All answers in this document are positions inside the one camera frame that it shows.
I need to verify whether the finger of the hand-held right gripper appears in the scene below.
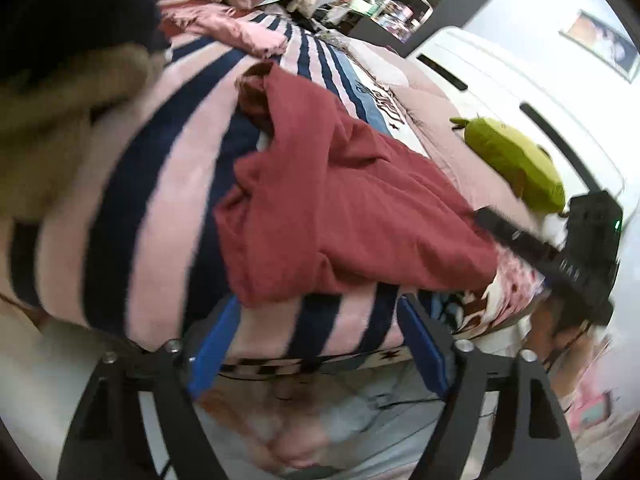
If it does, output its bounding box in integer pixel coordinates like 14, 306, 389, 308
472, 207, 566, 273

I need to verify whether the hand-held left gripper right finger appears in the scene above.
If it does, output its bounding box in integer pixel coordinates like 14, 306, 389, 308
399, 293, 582, 480

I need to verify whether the beige cloth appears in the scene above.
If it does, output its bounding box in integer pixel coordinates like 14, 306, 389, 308
0, 42, 167, 222

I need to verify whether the green avocado plush toy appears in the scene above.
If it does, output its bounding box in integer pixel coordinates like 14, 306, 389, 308
449, 116, 569, 214

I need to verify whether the framed photo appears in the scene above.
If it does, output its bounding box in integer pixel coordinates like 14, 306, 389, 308
560, 9, 640, 84

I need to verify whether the pink pillow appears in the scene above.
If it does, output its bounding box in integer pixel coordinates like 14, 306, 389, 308
415, 107, 541, 222
345, 40, 451, 111

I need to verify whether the dark cloth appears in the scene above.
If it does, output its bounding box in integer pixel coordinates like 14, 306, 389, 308
0, 0, 167, 86

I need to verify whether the white bed headboard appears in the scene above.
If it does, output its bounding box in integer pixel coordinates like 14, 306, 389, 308
405, 27, 629, 241

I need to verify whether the red long-sleeved shirt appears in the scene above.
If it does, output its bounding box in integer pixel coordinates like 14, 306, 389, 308
214, 60, 501, 307

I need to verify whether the dark tall bookshelf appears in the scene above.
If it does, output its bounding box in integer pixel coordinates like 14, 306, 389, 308
395, 0, 514, 57

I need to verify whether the group of cosmetic bottles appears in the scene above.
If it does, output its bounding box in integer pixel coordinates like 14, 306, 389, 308
345, 0, 427, 44

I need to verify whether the pink folded garment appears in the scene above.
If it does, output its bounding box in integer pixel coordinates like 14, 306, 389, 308
160, 0, 289, 59

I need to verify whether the striped bed sheet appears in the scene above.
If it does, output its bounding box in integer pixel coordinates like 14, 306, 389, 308
10, 2, 551, 376

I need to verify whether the black cable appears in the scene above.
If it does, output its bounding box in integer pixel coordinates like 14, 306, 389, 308
350, 394, 447, 413

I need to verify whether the pink box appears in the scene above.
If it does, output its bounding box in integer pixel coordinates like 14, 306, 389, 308
574, 389, 614, 432

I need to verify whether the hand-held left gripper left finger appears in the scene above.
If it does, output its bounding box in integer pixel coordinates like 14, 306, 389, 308
57, 294, 242, 480

